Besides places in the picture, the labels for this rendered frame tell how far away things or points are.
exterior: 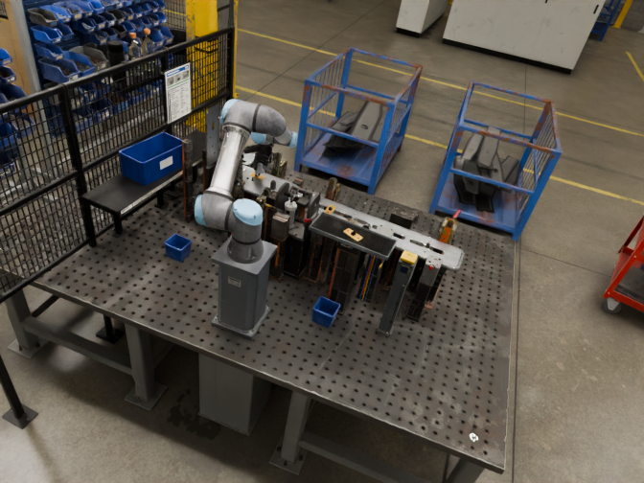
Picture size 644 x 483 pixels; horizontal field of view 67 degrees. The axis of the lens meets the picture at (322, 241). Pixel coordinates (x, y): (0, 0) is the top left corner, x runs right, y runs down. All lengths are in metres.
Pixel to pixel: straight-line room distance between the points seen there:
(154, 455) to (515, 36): 8.98
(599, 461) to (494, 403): 1.18
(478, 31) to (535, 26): 0.95
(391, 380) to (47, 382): 1.87
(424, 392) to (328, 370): 0.42
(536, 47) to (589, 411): 7.60
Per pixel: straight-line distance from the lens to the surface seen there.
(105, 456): 2.79
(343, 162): 4.73
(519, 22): 10.01
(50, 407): 3.00
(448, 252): 2.46
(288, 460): 2.69
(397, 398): 2.16
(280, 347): 2.21
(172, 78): 2.81
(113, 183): 2.59
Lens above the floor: 2.42
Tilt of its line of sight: 38 degrees down
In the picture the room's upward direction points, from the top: 11 degrees clockwise
